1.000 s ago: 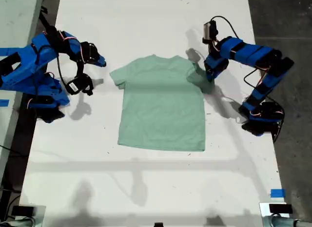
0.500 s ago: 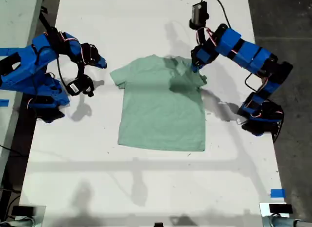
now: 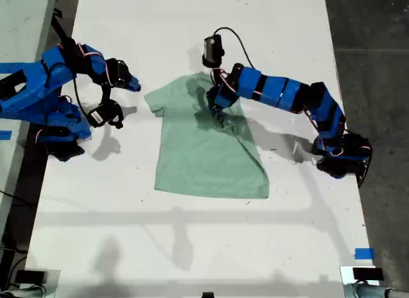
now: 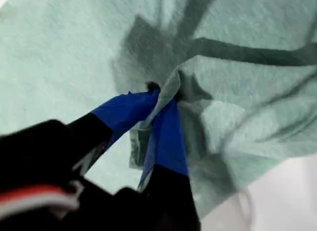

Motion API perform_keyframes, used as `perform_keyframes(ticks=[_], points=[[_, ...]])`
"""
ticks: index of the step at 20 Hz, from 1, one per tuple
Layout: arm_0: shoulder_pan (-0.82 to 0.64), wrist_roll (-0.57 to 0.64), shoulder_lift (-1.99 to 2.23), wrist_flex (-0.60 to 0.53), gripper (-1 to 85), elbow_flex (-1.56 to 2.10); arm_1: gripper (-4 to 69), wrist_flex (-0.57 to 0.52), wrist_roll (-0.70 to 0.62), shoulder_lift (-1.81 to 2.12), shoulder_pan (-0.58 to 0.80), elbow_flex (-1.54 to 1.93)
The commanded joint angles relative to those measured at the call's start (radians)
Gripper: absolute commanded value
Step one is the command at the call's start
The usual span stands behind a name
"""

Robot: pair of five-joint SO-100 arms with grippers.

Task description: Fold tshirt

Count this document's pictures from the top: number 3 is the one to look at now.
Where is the pale green T-shirt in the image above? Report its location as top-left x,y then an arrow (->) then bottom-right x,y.
143,72 -> 271,200

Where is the black clamp bar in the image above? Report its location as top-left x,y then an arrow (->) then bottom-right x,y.
52,8 -> 73,51

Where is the long blue tape strip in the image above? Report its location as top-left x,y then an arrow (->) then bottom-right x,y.
0,61 -> 44,74

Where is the short wide blue tape piece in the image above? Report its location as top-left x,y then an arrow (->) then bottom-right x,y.
354,247 -> 374,260

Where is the black camera box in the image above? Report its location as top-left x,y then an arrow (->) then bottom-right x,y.
202,35 -> 226,68
85,99 -> 125,130

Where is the camera black cable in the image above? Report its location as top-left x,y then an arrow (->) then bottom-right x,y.
213,26 -> 256,70
44,63 -> 91,120

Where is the thin black floor cable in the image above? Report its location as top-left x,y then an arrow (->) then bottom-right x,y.
0,189 -> 38,205

